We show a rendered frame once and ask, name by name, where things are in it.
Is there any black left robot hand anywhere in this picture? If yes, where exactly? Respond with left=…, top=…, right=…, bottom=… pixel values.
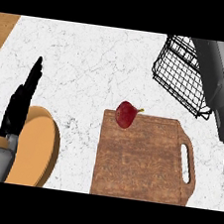
left=0, top=52, right=46, bottom=142

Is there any brown wooden cutting board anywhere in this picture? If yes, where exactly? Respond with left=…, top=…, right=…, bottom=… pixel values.
left=88, top=107, right=204, bottom=208

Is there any red bell pepper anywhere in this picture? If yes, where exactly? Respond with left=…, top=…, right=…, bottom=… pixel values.
left=113, top=99, right=146, bottom=132

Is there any orange round plate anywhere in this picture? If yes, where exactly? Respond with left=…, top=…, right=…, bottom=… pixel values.
left=0, top=100, right=65, bottom=190

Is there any black wire tiered basket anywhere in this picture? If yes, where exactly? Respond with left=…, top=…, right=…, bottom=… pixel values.
left=146, top=33, right=223, bottom=122

